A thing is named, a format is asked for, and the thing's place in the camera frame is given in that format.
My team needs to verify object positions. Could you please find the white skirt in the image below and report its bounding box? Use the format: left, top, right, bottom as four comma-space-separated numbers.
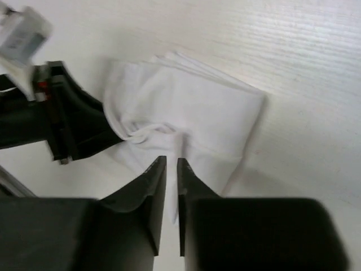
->
103, 52, 265, 223

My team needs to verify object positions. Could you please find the aluminium table rail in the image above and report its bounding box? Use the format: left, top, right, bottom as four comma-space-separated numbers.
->
0, 167, 36, 198

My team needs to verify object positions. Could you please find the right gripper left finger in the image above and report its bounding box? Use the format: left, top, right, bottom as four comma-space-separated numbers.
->
1, 156, 166, 270

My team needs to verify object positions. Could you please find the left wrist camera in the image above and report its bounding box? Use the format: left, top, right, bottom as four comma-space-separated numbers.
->
1, 2, 52, 100

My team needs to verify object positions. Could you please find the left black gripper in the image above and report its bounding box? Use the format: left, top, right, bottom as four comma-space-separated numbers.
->
1, 61, 122, 161

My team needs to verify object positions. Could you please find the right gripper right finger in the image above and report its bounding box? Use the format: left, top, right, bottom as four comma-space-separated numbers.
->
177, 158, 349, 270

